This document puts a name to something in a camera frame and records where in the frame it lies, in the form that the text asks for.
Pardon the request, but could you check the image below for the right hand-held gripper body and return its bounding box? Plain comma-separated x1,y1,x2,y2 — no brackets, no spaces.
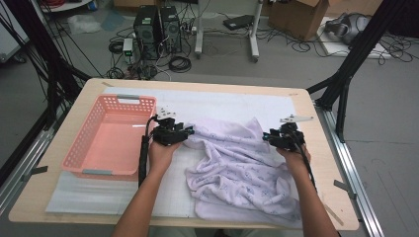
270,114,315,153

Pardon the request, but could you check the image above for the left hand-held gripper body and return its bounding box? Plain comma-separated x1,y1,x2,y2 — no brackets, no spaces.
151,106,186,148

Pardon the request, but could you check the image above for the lavender printed towel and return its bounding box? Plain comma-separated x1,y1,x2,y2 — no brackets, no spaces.
182,117,304,230

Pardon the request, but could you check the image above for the pink plastic basket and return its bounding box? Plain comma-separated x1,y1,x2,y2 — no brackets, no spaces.
59,93,158,182

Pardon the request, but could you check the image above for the person's left hand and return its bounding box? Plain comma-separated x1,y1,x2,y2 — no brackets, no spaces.
147,140,183,178

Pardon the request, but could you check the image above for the person's right hand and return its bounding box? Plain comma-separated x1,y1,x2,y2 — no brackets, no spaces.
276,144,311,181

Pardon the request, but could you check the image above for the white grid mat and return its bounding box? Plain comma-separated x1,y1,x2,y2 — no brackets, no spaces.
44,86,325,222

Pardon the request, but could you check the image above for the small white device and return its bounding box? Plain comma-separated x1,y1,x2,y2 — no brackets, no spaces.
122,38,134,57

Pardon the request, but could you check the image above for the black computer tower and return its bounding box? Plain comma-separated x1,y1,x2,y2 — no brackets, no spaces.
132,4,163,61
160,5,183,54

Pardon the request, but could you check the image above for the white board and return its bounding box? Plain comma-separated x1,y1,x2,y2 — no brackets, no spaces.
317,16,393,60

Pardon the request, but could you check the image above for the white metal stand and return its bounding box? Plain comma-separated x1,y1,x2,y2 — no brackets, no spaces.
194,0,265,63

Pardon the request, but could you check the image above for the black flat device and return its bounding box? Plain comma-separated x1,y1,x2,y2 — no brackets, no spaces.
222,14,256,32

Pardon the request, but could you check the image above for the large open cardboard box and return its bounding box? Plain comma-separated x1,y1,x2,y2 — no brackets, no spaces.
268,0,330,42

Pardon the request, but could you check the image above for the blue sheet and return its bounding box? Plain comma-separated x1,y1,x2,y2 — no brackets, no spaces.
100,9,126,33

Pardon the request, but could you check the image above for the grey rounded appliance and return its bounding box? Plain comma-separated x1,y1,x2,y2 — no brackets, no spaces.
324,12,372,45

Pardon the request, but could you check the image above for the flat cardboard box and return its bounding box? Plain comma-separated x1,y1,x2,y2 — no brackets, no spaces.
113,0,162,9
325,0,384,18

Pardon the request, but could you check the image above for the clear plastic bag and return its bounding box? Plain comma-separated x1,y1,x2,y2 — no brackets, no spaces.
67,13,103,36

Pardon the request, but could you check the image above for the round white table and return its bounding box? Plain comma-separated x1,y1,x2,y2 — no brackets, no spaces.
39,0,93,14

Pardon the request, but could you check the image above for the white cabinet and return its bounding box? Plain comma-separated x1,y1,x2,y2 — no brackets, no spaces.
0,0,30,63

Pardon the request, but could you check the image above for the right hand-held gripper cable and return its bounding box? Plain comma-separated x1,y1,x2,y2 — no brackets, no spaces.
290,126,318,193

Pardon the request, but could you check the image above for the hand-held gripper cable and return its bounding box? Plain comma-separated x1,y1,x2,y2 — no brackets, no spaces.
290,126,318,193
137,115,159,189

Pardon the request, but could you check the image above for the left hand-held gripper cable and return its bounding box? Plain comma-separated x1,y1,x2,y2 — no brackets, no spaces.
137,115,159,189

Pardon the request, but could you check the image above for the aluminium rail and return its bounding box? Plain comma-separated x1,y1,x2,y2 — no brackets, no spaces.
0,105,68,216
314,102,384,237

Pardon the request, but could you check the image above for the coiled black cable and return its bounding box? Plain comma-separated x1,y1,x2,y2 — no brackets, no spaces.
168,55,193,74

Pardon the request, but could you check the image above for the grey metal bracket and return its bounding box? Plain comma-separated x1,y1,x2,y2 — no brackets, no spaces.
333,179,358,200
21,165,49,182

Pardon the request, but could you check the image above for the black metal frame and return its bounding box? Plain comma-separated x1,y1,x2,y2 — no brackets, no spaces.
0,0,93,186
305,0,419,144

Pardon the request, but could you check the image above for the tangle of black cables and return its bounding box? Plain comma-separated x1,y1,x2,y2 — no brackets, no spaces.
256,26,415,66

